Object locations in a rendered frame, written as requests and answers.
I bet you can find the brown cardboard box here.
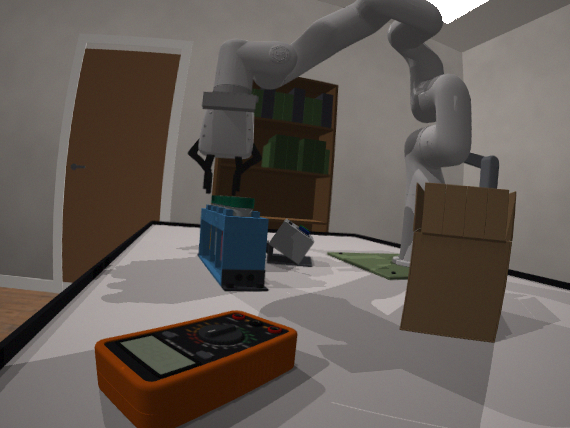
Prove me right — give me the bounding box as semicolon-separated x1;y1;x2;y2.
400;182;516;343

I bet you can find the orange digital multimeter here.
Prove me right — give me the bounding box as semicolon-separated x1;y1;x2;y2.
95;311;297;428

